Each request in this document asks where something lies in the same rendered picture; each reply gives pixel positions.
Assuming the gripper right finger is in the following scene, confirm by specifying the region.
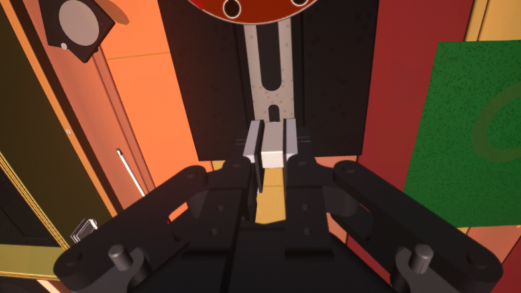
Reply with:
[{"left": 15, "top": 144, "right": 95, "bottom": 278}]
[{"left": 283, "top": 117, "right": 504, "bottom": 292}]

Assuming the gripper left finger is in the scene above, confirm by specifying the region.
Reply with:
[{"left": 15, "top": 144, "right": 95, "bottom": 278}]
[{"left": 52, "top": 119, "right": 265, "bottom": 290}]

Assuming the light grey switch post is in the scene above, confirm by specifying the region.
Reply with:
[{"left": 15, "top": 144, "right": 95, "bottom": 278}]
[{"left": 260, "top": 121, "right": 286, "bottom": 169}]

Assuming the olive case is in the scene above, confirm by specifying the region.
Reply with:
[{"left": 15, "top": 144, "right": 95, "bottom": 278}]
[{"left": 0, "top": 0, "right": 123, "bottom": 282}]

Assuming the red spool with white rim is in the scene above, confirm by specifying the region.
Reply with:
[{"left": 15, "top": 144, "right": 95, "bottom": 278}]
[{"left": 185, "top": 0, "right": 320, "bottom": 25}]

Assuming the thin white rod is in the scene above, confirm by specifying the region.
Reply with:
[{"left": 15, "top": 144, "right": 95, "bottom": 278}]
[{"left": 115, "top": 147, "right": 146, "bottom": 198}]

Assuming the small silver clip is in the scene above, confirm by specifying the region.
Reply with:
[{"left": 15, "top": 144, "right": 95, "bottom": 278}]
[{"left": 70, "top": 218, "right": 99, "bottom": 244}]

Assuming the tan board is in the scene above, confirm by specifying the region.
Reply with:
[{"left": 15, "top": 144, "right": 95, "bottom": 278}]
[{"left": 22, "top": 0, "right": 158, "bottom": 217}]

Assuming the green mat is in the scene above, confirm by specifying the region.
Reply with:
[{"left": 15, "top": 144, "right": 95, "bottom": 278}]
[{"left": 402, "top": 39, "right": 521, "bottom": 229}]

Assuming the black stand block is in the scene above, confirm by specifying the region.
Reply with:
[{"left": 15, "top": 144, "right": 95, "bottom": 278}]
[{"left": 158, "top": 0, "right": 379, "bottom": 162}]

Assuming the black block with grey disc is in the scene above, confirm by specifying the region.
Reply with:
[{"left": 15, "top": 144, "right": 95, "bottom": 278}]
[{"left": 38, "top": 0, "right": 116, "bottom": 64}]

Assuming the grey reel frame plate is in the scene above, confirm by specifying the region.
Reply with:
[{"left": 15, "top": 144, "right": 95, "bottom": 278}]
[{"left": 243, "top": 18, "right": 295, "bottom": 123}]

